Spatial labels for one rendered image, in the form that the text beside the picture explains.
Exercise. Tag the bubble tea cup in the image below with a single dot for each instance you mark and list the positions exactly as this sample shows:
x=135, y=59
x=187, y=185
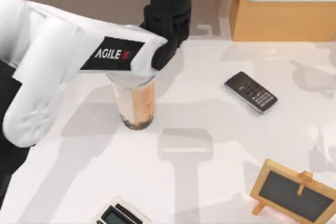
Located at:
x=136, y=103

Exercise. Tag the white calculator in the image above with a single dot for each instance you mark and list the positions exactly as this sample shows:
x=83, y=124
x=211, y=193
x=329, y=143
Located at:
x=118, y=214

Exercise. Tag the wooden cupboard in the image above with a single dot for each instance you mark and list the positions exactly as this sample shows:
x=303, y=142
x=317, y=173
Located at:
x=283, y=22

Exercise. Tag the black calculator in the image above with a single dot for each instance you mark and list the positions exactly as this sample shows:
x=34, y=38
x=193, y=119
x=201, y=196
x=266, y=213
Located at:
x=252, y=93

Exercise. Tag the wooden framed blackboard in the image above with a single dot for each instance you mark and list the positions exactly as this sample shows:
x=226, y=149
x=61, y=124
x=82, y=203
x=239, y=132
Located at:
x=288, y=192

